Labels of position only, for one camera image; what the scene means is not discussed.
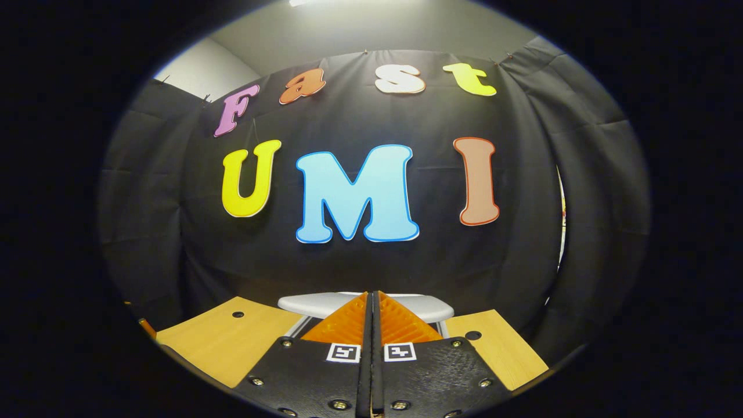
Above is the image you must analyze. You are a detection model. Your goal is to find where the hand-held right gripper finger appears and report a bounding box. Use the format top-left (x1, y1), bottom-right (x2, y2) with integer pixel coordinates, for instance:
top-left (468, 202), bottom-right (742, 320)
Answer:
top-left (373, 290), bottom-right (511, 418)
top-left (232, 290), bottom-right (373, 418)

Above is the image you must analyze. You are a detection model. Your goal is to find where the white desktop garbage bin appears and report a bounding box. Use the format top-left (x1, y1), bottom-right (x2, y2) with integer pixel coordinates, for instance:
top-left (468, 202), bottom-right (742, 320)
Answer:
top-left (277, 292), bottom-right (455, 338)

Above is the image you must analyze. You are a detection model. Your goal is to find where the wooden desktop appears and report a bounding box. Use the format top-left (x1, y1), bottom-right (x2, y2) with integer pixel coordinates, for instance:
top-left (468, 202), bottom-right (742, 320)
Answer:
top-left (139, 296), bottom-right (549, 391)

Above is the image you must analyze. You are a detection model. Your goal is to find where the black backdrop cloth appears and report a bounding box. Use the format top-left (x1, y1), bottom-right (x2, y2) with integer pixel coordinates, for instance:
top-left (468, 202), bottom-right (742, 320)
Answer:
top-left (99, 36), bottom-right (651, 361)

